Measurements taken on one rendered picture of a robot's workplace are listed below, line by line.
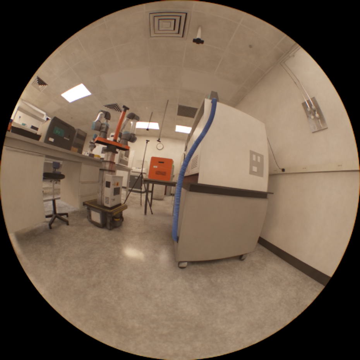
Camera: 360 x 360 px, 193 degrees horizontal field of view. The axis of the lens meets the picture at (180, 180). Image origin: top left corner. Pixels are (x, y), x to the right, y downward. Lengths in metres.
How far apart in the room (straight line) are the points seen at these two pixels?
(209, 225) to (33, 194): 1.50
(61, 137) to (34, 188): 0.57
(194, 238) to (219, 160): 0.57
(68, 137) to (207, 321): 1.89
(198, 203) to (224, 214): 0.21
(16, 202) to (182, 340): 1.35
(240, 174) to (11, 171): 1.78
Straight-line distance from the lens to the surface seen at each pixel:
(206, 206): 0.71
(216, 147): 0.77
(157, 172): 2.02
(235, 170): 0.81
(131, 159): 5.53
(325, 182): 1.34
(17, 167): 1.19
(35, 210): 1.30
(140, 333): 0.75
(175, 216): 0.68
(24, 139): 1.15
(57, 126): 1.37
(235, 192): 0.81
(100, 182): 1.54
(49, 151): 1.29
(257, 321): 0.91
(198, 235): 0.78
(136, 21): 2.24
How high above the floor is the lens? 0.74
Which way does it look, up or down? 1 degrees up
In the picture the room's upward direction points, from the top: 7 degrees clockwise
